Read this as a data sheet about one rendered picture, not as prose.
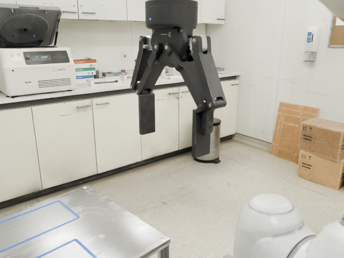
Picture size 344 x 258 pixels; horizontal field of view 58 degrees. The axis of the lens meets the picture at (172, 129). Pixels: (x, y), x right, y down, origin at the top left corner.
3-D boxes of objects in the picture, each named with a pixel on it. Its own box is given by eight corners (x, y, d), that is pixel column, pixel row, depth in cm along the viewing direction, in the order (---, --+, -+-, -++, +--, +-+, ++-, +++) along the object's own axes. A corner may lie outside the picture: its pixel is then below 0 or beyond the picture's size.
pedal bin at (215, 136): (209, 167, 331) (210, 125, 318) (185, 156, 359) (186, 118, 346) (228, 159, 350) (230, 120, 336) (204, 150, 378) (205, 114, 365)
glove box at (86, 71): (73, 76, 301) (72, 68, 298) (68, 74, 310) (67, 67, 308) (95, 74, 315) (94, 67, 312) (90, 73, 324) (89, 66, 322)
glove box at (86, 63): (74, 68, 300) (73, 57, 297) (69, 67, 309) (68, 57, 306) (98, 66, 314) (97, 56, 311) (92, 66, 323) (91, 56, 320)
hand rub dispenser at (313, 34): (312, 54, 305) (315, 26, 298) (301, 54, 314) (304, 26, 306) (318, 54, 313) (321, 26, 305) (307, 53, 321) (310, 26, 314)
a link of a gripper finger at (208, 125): (208, 95, 42) (224, 99, 40) (207, 130, 44) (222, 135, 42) (200, 97, 41) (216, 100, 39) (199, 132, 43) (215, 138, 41)
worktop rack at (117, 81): (90, 87, 284) (90, 80, 282) (87, 85, 292) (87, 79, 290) (121, 84, 298) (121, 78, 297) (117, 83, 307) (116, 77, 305)
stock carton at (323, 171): (350, 180, 301) (355, 153, 293) (338, 190, 281) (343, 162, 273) (308, 167, 330) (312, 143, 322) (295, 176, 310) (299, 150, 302)
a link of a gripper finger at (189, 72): (182, 47, 46) (187, 41, 45) (216, 110, 43) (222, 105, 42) (162, 47, 44) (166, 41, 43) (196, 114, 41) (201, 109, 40)
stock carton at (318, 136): (353, 154, 290) (359, 126, 282) (338, 162, 274) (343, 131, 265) (314, 143, 321) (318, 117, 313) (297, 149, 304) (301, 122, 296)
